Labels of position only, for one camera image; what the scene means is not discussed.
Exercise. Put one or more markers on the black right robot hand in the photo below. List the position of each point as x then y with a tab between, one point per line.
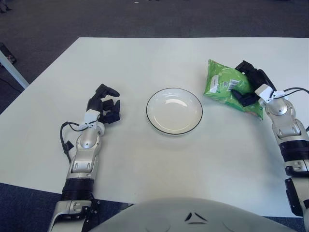
259	77

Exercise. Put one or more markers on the dark chair legs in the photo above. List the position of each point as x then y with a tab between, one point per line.
4	6

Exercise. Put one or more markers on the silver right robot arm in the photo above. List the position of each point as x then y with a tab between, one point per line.
280	110

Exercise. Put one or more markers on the grey robot torso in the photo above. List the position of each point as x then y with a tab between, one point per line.
193	212

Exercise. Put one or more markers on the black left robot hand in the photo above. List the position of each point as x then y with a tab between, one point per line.
94	104

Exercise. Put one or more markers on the green snack bag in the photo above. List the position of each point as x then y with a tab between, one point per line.
224	91

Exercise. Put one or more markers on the white plate with black rim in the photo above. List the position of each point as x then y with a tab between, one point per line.
173	116

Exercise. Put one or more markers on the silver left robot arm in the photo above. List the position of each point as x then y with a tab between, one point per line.
88	142

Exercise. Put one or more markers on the black box under side table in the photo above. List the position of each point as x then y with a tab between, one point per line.
7	52

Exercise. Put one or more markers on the white table leg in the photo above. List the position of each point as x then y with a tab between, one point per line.
12	70

